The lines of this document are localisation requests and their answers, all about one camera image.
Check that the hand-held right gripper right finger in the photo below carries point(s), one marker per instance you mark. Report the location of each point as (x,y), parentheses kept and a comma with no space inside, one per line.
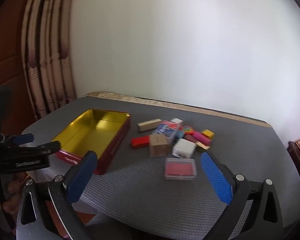
(216,180)

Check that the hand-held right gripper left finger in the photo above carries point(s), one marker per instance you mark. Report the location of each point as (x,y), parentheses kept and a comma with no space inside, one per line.
(80,177)

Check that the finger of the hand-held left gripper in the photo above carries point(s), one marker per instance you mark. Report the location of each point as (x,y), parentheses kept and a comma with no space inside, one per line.
(46,148)
(23,138)

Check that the clear case red pad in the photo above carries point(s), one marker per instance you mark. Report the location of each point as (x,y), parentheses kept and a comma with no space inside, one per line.
(180,168)

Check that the pink rectangular box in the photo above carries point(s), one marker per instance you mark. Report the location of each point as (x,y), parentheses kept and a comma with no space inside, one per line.
(202,138)

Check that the red tin box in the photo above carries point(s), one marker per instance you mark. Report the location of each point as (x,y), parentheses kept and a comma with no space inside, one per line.
(95,135)

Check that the white cube box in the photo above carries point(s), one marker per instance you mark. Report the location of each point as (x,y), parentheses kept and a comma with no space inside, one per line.
(183,148)

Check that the yellow red striped cube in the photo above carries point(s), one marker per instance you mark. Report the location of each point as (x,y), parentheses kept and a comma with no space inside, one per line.
(208,134)

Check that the small dark red box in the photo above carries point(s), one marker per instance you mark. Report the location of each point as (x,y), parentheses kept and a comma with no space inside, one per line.
(190,138)

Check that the round red tape measure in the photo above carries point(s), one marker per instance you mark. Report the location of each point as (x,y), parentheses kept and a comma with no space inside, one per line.
(186,129)

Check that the brown cardboard box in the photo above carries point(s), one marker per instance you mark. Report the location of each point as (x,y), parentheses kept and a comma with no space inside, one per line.
(159,146)

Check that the red block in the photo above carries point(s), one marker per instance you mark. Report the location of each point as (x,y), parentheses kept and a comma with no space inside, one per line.
(140,142)

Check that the clear plastic box blue label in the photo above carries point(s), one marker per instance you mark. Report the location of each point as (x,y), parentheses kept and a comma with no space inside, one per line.
(166,130)

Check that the small white eraser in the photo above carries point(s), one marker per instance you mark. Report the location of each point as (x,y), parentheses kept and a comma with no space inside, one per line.
(176,121)

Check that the long gold box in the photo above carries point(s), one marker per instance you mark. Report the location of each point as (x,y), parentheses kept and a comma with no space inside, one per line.
(150,125)

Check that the person's left hand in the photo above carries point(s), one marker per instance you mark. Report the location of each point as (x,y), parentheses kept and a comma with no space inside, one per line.
(12,192)

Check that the brown wooden door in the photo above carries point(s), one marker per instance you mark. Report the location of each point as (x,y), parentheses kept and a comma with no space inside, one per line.
(7,62)

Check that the beige patterned curtain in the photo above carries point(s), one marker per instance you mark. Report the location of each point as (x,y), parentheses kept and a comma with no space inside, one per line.
(47,55)

